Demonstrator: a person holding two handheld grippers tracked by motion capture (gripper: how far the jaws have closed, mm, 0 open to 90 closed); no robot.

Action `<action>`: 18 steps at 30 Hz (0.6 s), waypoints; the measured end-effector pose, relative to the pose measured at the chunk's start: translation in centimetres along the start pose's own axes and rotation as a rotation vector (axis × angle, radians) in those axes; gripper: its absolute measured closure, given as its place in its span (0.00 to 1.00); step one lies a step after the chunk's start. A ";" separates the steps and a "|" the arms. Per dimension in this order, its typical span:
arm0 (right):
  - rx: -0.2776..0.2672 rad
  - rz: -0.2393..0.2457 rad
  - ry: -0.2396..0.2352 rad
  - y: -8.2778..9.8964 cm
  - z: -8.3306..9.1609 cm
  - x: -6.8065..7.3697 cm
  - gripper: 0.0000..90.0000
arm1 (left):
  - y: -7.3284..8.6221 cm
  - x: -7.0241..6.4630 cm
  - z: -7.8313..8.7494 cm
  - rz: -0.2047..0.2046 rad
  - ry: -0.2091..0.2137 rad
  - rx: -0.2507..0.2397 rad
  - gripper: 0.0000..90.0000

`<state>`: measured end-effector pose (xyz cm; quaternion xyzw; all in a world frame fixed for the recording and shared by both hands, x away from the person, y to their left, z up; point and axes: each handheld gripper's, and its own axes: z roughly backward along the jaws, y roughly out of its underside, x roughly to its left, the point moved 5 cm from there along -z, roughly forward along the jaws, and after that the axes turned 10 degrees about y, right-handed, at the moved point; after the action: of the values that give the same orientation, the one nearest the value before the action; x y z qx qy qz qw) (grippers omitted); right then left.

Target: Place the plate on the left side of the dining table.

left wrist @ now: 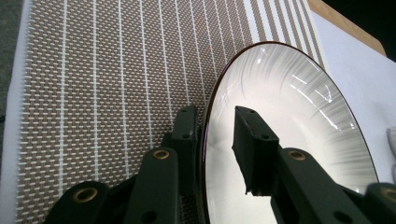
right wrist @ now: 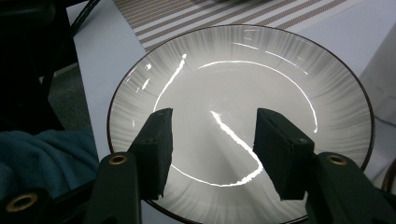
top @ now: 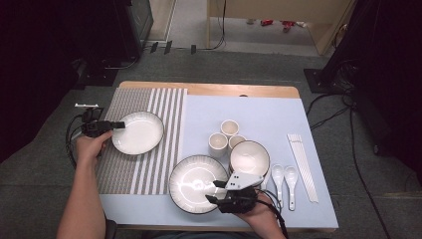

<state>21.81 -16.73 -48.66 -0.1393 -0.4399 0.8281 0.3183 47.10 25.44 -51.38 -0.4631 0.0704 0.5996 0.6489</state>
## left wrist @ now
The striped woven placemat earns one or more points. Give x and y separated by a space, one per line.
93 93

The white plate with dark rim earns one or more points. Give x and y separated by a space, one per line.
311 124

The pale blue table sheet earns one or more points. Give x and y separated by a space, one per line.
358 93

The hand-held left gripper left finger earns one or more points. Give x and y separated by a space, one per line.
186 137

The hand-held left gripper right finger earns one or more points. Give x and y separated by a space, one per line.
255 155

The white ceramic cup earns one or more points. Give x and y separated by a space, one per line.
393 138

